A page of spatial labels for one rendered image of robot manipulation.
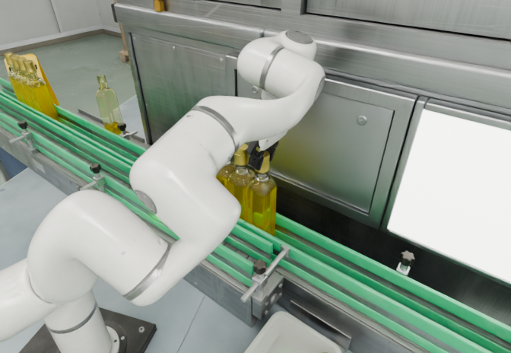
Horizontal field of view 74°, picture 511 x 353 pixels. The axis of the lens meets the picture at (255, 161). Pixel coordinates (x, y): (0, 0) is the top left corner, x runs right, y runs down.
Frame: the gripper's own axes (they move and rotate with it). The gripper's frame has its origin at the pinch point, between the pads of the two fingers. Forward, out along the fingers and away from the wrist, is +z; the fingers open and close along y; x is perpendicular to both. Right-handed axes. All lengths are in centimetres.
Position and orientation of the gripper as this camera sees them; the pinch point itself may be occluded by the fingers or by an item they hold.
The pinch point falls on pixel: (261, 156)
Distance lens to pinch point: 77.9
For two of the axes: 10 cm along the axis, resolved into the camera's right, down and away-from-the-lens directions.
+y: -6.0, 4.5, -6.6
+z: -2.1, 7.1, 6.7
